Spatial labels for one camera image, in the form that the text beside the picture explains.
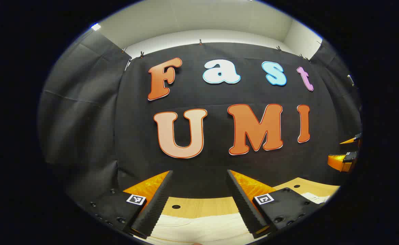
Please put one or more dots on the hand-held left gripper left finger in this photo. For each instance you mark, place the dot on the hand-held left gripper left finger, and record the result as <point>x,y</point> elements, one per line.
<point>157,204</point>

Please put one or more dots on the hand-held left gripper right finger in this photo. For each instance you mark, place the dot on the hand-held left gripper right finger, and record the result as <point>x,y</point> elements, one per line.
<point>243,204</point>

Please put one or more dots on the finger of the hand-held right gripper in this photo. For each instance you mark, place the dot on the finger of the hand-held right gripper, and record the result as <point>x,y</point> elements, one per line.
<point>342,162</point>
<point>356,139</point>

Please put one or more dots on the white jeans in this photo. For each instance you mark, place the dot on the white jeans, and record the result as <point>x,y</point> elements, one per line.
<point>203,226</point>

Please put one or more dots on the black backdrop cloth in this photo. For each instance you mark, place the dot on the black backdrop cloth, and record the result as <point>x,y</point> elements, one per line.
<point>220,163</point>

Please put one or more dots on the ceiling light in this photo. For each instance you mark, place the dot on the ceiling light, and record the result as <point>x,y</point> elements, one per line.
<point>95,26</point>

